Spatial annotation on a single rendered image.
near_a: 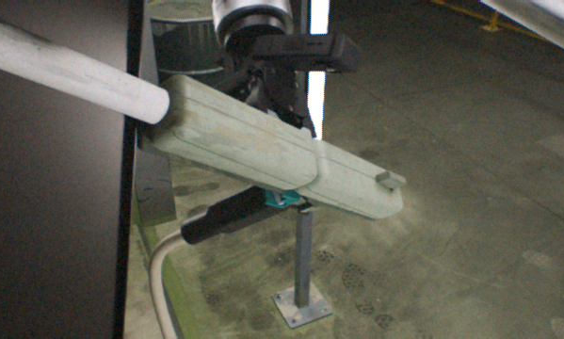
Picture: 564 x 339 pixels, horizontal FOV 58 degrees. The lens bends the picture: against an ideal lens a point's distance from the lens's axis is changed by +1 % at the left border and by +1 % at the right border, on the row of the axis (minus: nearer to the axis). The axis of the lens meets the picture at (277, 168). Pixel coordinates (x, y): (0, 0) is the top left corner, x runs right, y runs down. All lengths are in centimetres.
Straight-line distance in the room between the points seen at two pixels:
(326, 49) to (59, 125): 28
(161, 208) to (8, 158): 208
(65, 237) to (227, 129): 34
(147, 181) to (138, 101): 221
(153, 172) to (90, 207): 189
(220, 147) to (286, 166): 7
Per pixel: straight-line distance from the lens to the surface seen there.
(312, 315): 217
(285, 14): 58
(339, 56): 49
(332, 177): 44
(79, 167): 59
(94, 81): 31
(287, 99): 52
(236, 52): 59
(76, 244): 65
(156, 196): 259
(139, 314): 220
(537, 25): 72
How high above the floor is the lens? 163
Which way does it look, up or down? 32 degrees down
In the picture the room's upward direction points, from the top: straight up
